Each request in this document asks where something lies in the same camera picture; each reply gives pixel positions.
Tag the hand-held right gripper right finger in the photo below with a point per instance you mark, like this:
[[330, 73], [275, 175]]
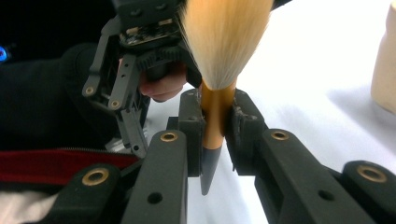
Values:
[[246, 140]]

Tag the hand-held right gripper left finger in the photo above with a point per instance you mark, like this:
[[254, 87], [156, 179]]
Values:
[[193, 140]]

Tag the makeup brush with gold ferrule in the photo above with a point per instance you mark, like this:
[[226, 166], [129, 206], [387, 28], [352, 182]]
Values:
[[218, 105]]

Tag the cream square ceramic cup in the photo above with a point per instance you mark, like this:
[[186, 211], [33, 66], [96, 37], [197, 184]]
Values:
[[386, 62]]

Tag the white table sheet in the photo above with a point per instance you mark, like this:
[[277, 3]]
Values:
[[311, 77]]

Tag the white cloth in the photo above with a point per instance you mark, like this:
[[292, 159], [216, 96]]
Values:
[[21, 208]]

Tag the blue light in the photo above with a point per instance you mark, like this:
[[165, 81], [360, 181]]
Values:
[[2, 53]]

